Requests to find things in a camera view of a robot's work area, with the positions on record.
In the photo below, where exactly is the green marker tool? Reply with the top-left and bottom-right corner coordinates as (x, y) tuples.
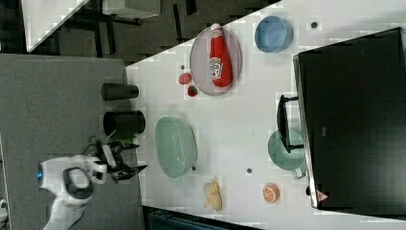
(83, 133), (139, 155)

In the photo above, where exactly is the red strawberry toy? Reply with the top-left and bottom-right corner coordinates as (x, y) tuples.
(187, 85), (197, 97)

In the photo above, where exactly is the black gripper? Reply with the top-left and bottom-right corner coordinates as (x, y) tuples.
(108, 144), (147, 183)

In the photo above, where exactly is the black toaster oven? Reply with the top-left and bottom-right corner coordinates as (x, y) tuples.
(277, 28), (406, 219)

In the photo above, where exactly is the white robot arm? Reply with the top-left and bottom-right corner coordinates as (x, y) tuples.
(37, 141), (147, 230)

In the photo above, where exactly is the black cylinder lower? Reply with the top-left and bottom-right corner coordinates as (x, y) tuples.
(102, 110), (146, 137)

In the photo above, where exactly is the orange slice toy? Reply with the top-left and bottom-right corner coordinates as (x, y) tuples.
(262, 183), (280, 203)

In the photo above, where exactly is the green oval strainer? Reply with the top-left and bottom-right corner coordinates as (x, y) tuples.
(155, 117), (197, 178)

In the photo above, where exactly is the blue bowl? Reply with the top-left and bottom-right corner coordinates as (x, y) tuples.
(255, 16), (293, 53)

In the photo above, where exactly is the black cylinder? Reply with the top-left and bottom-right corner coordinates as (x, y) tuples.
(102, 110), (146, 137)
(101, 83), (139, 101)

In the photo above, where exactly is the green mug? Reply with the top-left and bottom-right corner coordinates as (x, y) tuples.
(268, 129), (307, 179)

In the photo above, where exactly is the pink strawberry toy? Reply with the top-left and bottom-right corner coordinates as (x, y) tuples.
(178, 73), (192, 84)

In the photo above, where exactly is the red ketchup bottle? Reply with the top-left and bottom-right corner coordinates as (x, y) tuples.
(209, 23), (233, 87)

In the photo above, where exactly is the black cylinder upper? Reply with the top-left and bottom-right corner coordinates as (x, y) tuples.
(101, 83), (139, 101)

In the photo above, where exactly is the grey round plate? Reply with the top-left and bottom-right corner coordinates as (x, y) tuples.
(190, 28), (242, 96)

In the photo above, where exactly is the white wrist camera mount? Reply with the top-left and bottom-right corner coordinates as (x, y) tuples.
(101, 145), (117, 168)

